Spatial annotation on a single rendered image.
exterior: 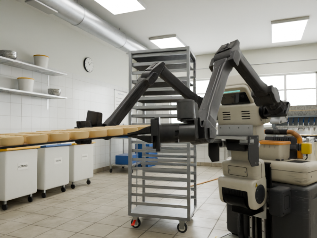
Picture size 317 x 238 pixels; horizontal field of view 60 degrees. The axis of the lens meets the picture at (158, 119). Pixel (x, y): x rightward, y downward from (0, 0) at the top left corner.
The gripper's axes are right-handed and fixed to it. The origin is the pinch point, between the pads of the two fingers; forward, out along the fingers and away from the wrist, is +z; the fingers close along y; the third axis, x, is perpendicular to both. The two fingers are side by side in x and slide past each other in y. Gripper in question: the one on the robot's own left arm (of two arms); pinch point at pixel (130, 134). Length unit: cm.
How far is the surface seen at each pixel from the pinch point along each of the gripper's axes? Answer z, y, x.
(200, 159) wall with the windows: -78, 100, 663
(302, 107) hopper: -183, -16, 293
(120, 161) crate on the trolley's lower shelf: 115, 83, 540
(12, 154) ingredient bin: 191, 29, 248
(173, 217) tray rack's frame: -9, 90, 187
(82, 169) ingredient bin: 148, 72, 380
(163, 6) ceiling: -2, -193, 363
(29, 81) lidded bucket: 205, -73, 321
